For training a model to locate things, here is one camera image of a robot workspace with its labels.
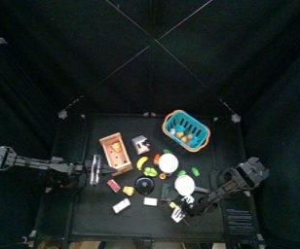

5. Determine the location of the red toy block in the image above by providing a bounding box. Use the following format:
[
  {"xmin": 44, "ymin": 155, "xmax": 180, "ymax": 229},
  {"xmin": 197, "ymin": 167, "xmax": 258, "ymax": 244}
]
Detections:
[{"xmin": 106, "ymin": 179, "xmax": 122, "ymax": 194}]

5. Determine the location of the white toy knife block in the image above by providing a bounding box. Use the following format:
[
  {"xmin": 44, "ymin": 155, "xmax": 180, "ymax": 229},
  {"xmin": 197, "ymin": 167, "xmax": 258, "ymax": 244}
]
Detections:
[{"xmin": 130, "ymin": 134, "xmax": 151, "ymax": 156}]

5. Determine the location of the wooden toy tool box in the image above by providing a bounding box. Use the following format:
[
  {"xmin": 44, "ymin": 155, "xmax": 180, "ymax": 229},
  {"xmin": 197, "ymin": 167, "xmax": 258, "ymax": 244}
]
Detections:
[{"xmin": 98, "ymin": 131, "xmax": 134, "ymax": 177}]

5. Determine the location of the white round bowl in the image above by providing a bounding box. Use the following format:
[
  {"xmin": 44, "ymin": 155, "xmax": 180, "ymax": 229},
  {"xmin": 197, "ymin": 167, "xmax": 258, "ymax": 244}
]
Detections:
[{"xmin": 174, "ymin": 175, "xmax": 197, "ymax": 197}]

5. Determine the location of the orange toy in tool box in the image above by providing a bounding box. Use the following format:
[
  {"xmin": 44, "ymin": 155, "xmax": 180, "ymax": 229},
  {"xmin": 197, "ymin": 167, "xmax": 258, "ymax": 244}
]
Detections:
[{"xmin": 111, "ymin": 142, "xmax": 124, "ymax": 154}]

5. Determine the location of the yellow toy banana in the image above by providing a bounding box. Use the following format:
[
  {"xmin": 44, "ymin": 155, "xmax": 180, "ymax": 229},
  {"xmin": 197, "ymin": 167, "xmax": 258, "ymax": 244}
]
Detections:
[{"xmin": 135, "ymin": 156, "xmax": 150, "ymax": 171}]

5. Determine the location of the black round pot lid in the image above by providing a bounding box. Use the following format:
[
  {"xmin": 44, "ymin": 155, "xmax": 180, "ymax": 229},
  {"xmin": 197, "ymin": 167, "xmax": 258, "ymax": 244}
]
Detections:
[{"xmin": 132, "ymin": 176, "xmax": 156, "ymax": 196}]

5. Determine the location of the green toy lettuce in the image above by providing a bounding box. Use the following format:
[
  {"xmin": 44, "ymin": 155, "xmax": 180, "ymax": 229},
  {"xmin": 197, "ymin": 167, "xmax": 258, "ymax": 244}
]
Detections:
[{"xmin": 143, "ymin": 166, "xmax": 159, "ymax": 178}]

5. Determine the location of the white round plate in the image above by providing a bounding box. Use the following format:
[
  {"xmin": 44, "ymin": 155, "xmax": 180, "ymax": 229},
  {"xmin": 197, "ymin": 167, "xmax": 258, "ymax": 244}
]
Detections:
[{"xmin": 158, "ymin": 153, "xmax": 179, "ymax": 174}]

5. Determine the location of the teal basket with orange rim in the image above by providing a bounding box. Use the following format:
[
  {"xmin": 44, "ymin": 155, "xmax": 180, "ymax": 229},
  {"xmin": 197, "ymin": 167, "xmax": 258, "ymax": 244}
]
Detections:
[{"xmin": 162, "ymin": 109, "xmax": 213, "ymax": 154}]

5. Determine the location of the thin white cord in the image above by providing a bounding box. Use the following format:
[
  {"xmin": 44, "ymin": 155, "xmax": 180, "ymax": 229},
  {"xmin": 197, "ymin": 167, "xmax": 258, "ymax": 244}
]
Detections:
[
  {"xmin": 64, "ymin": 0, "xmax": 214, "ymax": 111},
  {"xmin": 103, "ymin": 0, "xmax": 237, "ymax": 115}
]

